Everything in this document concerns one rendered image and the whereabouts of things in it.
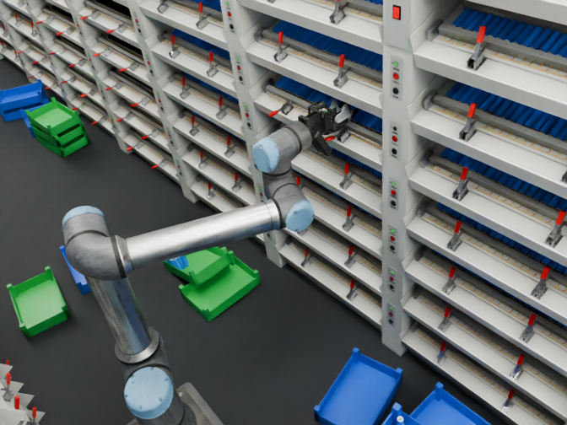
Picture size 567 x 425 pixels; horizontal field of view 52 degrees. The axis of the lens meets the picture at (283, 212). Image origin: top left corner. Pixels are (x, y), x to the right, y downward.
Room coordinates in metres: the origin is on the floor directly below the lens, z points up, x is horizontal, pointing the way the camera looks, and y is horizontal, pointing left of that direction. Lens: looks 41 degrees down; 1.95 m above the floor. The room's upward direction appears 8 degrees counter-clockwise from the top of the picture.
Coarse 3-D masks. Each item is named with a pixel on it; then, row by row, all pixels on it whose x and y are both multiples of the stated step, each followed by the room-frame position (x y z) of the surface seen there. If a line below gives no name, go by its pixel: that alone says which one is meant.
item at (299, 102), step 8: (272, 88) 1.83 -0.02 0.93; (272, 96) 1.81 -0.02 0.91; (280, 96) 1.79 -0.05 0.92; (288, 96) 1.76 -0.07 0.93; (296, 104) 1.73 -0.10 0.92; (304, 104) 1.70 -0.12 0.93; (352, 128) 1.52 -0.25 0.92; (360, 128) 1.50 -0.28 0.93; (368, 136) 1.47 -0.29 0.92; (376, 136) 1.45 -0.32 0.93
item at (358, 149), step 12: (264, 84) 1.86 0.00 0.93; (252, 96) 1.84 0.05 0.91; (264, 96) 1.84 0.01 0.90; (264, 108) 1.80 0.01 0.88; (276, 108) 1.76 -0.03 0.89; (288, 120) 1.70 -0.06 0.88; (336, 132) 1.55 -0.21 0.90; (336, 144) 1.51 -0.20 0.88; (348, 144) 1.48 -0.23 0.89; (360, 144) 1.46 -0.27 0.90; (372, 144) 1.45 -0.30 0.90; (360, 156) 1.43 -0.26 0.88; (372, 156) 1.40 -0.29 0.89
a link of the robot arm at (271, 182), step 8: (264, 176) 1.35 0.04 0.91; (272, 176) 1.33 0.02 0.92; (280, 176) 1.33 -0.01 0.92; (288, 176) 1.34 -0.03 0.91; (264, 184) 1.36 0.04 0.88; (272, 184) 1.33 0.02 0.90; (280, 184) 1.31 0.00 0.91; (296, 184) 1.32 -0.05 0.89; (264, 192) 1.37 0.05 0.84; (272, 192) 1.31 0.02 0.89
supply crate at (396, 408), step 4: (396, 404) 0.82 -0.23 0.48; (392, 408) 0.81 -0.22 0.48; (396, 408) 0.80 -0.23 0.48; (400, 408) 0.80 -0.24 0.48; (392, 412) 0.81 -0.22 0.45; (396, 412) 0.80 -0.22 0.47; (400, 412) 0.80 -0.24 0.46; (404, 412) 0.80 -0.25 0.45; (388, 416) 0.80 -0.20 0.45; (392, 416) 0.81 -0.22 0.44; (396, 416) 0.80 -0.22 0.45; (404, 416) 0.80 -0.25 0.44; (408, 416) 0.79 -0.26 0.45; (388, 420) 0.79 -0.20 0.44; (392, 420) 0.81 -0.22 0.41; (396, 420) 0.80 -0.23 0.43; (404, 420) 0.80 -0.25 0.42; (408, 420) 0.79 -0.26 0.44; (412, 420) 0.78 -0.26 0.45; (384, 424) 0.78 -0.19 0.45; (388, 424) 0.79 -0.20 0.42; (392, 424) 0.80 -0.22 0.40; (396, 424) 0.80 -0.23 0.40; (404, 424) 0.80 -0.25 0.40; (408, 424) 0.79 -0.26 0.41; (412, 424) 0.78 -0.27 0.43; (416, 424) 0.77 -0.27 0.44; (420, 424) 0.76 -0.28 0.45
